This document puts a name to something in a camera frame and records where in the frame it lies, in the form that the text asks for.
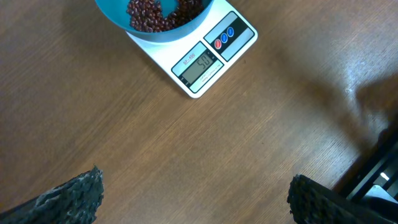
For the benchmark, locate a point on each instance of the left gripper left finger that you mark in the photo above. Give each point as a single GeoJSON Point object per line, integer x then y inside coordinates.
{"type": "Point", "coordinates": [75, 201]}

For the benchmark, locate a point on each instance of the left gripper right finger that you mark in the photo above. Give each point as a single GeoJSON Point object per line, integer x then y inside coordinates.
{"type": "Point", "coordinates": [310, 202]}

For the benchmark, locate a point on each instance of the white digital kitchen scale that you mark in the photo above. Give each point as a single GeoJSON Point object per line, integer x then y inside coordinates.
{"type": "Point", "coordinates": [196, 61]}

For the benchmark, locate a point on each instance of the blue plastic bowl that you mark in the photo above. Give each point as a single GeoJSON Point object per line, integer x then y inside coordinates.
{"type": "Point", "coordinates": [156, 20]}

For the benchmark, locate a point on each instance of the black metal frame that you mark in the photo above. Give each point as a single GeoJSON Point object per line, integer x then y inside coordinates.
{"type": "Point", "coordinates": [370, 190]}

